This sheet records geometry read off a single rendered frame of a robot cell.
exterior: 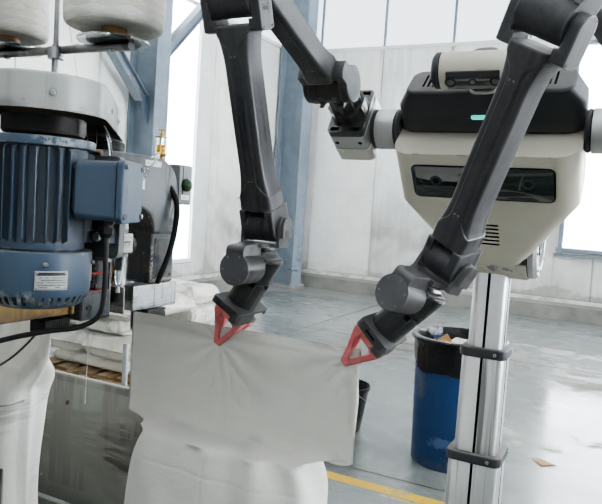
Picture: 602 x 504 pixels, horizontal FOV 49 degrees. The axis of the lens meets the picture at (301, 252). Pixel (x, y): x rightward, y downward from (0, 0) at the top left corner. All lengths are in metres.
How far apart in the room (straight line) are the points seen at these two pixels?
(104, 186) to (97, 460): 1.14
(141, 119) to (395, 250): 4.14
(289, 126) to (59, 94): 9.14
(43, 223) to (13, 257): 0.06
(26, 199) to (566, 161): 0.97
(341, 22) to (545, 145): 9.01
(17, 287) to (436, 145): 0.88
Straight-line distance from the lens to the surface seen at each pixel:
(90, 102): 1.01
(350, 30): 10.23
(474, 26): 9.65
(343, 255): 9.84
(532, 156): 1.38
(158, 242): 1.47
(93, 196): 0.98
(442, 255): 1.04
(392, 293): 0.99
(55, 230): 1.00
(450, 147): 1.43
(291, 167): 9.97
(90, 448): 1.99
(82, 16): 1.15
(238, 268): 1.10
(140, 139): 7.39
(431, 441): 3.42
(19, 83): 0.99
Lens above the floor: 1.26
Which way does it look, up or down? 4 degrees down
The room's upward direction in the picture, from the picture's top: 4 degrees clockwise
